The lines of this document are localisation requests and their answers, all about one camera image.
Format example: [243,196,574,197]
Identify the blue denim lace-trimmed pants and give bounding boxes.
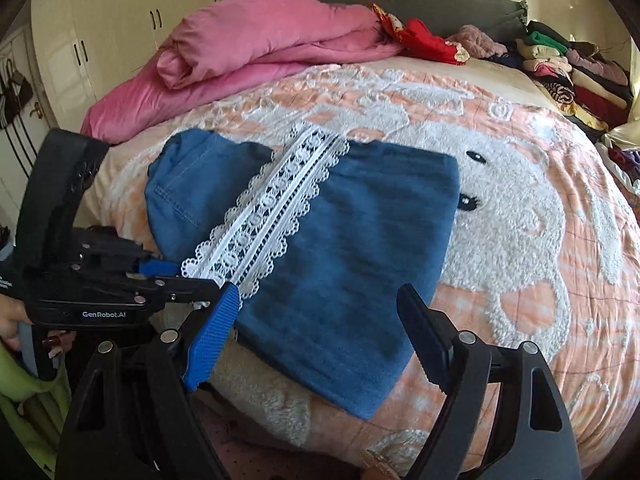
[144,122,460,419]

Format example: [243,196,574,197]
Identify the left hand red nails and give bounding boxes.
[0,292,76,361]

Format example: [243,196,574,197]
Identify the green left sleeve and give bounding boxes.
[1,344,70,479]

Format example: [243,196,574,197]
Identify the peach white bunny bedspread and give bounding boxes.
[84,58,639,474]

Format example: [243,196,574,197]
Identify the bags hanging on door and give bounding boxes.
[1,58,34,128]

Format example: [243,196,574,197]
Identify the purple clothes pile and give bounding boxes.
[608,145,640,182]

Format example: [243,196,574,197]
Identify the pink folded quilt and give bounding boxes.
[80,0,400,144]

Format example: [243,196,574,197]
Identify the cream curtain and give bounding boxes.
[601,120,640,152]

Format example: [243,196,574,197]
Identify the stack of folded clothes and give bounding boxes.
[491,21,634,143]

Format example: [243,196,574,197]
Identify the red embroidered cloth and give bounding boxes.
[370,3,470,65]

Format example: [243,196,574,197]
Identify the mauve fuzzy garment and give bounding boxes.
[447,25,508,58]

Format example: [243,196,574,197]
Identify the grey upholstered headboard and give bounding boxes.
[319,0,528,44]

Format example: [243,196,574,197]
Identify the cream wardrobe with handles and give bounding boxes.
[0,0,244,221]

